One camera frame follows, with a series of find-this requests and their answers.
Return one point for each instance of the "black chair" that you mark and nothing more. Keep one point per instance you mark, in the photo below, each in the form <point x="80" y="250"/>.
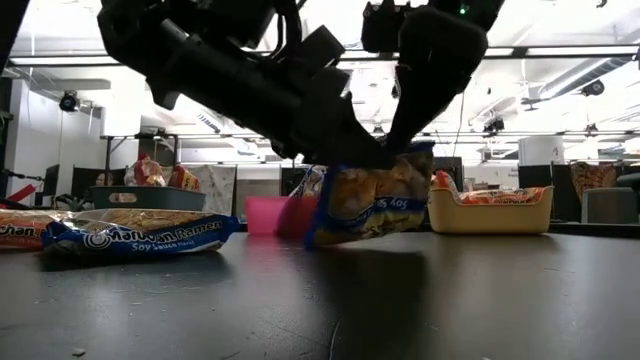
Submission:
<point x="631" y="181"/>

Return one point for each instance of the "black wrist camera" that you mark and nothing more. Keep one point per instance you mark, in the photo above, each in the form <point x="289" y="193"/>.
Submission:
<point x="385" y="25"/>
<point x="235" y="20"/>

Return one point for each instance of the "black ceiling spotlight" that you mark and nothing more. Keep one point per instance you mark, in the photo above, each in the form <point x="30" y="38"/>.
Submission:
<point x="593" y="87"/>
<point x="68" y="101"/>
<point x="494" y="125"/>

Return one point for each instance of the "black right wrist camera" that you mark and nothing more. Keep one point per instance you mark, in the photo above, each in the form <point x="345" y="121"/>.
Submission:
<point x="385" y="25"/>

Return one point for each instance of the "grey ottoman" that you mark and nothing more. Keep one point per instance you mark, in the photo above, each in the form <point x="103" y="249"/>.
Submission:
<point x="610" y="205"/>

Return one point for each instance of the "small black monitor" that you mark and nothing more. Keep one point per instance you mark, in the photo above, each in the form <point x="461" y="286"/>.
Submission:
<point x="51" y="180"/>

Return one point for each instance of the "black table mat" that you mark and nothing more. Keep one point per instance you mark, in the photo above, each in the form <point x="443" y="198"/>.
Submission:
<point x="320" y="310"/>

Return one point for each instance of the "yellow plastic bin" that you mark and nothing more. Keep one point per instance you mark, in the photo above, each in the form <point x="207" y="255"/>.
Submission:
<point x="490" y="220"/>

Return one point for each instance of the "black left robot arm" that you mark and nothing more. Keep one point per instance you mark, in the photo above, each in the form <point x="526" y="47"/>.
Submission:
<point x="130" y="40"/>

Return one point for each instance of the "red object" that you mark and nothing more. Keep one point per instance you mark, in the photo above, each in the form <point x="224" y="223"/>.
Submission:
<point x="22" y="192"/>

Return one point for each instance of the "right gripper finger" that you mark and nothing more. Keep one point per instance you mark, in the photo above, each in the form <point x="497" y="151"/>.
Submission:
<point x="412" y="122"/>

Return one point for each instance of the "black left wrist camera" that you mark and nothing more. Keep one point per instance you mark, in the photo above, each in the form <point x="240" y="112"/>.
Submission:
<point x="235" y="20"/>

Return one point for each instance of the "silver air duct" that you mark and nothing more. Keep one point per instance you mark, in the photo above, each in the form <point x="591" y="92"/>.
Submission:
<point x="565" y="82"/>

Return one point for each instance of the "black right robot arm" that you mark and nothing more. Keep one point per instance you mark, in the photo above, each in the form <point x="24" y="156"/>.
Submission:
<point x="485" y="10"/>

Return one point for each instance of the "white crumb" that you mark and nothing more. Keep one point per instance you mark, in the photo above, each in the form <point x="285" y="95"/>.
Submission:
<point x="78" y="351"/>

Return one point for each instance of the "black cabinet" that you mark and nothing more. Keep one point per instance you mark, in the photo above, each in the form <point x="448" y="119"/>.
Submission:
<point x="535" y="175"/>

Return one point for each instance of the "overhead light bar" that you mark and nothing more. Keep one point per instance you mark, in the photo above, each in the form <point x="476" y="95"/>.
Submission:
<point x="575" y="50"/>

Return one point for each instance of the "person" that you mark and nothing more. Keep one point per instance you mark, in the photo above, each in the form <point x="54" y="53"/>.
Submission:
<point x="103" y="178"/>

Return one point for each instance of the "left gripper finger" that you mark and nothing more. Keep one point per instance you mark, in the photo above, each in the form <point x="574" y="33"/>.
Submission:
<point x="345" y="140"/>

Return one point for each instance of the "grey plastic bin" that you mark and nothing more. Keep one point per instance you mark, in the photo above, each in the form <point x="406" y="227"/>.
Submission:
<point x="150" y="197"/>

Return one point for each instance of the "red Maruchan noodle pack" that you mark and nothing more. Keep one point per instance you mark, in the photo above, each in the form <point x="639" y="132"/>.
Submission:
<point x="145" y="172"/>
<point x="184" y="179"/>

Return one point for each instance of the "red plastic bin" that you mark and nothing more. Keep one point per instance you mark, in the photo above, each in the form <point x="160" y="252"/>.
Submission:
<point x="262" y="215"/>

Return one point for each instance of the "patterned orange cloth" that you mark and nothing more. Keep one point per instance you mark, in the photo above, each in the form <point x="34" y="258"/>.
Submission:
<point x="592" y="175"/>

